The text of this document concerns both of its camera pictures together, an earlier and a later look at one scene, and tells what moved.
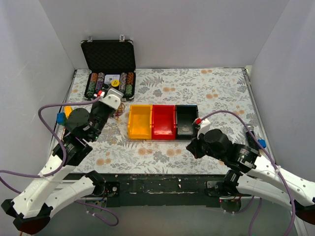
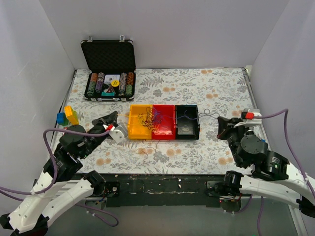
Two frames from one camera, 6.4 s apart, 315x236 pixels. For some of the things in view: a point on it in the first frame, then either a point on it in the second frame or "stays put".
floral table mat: [212, 89] stays put
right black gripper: [192, 146] to [229, 130]
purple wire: [118, 113] to [158, 116]
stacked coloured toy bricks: [62, 117] stays put
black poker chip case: [110, 64] stays put
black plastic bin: [185, 114] stays put
